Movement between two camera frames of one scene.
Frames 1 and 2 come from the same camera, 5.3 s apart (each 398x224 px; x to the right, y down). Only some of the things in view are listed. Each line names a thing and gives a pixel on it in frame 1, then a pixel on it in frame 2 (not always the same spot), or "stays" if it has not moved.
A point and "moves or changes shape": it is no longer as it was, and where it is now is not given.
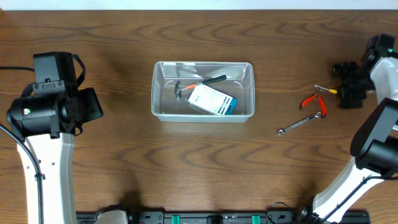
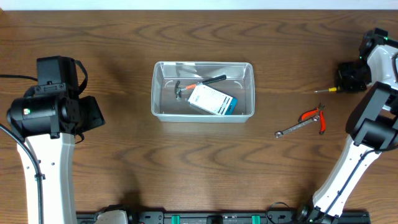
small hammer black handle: (178, 89) stays
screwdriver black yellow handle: (331, 91) moves or changes shape
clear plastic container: (239, 83) stays
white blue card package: (209, 98) stays
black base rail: (219, 216) stays
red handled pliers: (322, 106) → (311, 113)
